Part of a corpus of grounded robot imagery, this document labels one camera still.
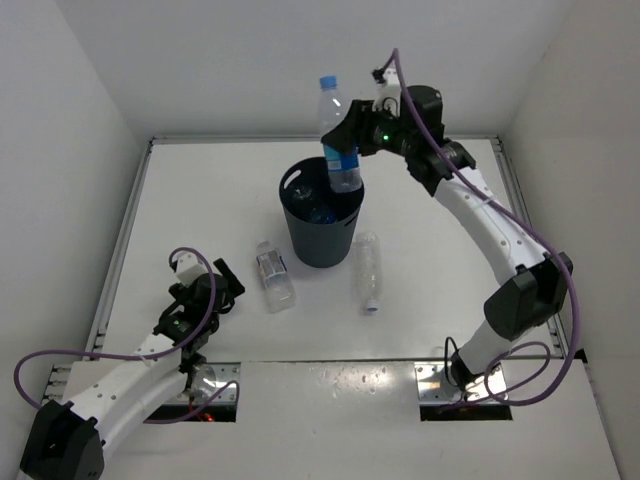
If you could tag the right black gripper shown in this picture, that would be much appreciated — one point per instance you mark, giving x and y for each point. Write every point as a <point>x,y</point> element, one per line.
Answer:
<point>355,128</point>

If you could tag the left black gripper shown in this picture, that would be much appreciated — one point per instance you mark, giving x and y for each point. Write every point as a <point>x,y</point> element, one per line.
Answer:
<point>234,287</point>

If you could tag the blue label bottle white cap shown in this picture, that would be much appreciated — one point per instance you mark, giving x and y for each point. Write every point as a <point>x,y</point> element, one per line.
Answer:
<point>309,206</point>

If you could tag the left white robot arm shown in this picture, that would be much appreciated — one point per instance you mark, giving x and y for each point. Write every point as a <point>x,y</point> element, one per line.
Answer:
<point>74,439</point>

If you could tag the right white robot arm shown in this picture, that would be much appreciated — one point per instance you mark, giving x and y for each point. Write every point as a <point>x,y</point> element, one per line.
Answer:
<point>533,279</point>

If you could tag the dark grey plastic bin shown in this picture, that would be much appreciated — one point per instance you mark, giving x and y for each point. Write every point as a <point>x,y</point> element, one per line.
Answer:
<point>320,246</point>

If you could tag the clear bottle white grey label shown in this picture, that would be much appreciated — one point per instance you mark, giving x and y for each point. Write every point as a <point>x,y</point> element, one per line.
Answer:
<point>278,287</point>

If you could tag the clear crushed bottle blue cap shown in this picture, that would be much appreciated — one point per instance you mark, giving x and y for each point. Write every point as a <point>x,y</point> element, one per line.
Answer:
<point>368,271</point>

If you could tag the white front cover board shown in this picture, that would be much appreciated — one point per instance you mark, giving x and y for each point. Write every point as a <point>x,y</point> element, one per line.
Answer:
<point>362,421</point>

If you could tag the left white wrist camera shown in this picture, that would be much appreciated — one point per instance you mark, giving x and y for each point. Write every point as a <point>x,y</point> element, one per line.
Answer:
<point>187,268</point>

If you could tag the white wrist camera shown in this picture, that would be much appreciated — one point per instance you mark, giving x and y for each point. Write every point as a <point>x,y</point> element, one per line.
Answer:
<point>389,91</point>
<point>187,268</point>

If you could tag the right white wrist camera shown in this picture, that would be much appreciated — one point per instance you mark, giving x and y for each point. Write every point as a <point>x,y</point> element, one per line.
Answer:
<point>389,91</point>

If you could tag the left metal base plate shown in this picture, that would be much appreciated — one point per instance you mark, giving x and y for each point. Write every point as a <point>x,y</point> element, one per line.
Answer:
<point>216,378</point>

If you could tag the metal base plate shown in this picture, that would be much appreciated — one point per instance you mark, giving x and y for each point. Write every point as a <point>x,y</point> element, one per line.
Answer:
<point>434,390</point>
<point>216,378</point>

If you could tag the left aluminium frame rail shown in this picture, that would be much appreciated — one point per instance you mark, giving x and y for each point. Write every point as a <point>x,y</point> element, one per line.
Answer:
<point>108,292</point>

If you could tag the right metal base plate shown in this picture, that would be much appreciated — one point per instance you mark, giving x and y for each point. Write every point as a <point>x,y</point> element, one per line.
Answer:
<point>434,390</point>

